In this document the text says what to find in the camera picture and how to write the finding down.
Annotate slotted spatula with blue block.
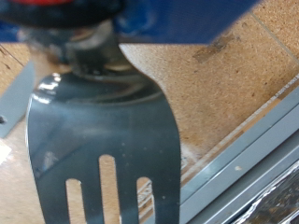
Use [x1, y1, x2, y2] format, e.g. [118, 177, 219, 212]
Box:
[0, 0, 261, 224]

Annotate glass oven door with handle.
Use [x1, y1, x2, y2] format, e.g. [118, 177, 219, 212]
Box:
[0, 60, 299, 224]

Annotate silver toaster oven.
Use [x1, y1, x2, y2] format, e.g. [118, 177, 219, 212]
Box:
[186, 102, 299, 224]

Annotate aluminium foil oven liner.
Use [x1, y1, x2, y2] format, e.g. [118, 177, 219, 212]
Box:
[233, 161, 299, 224]

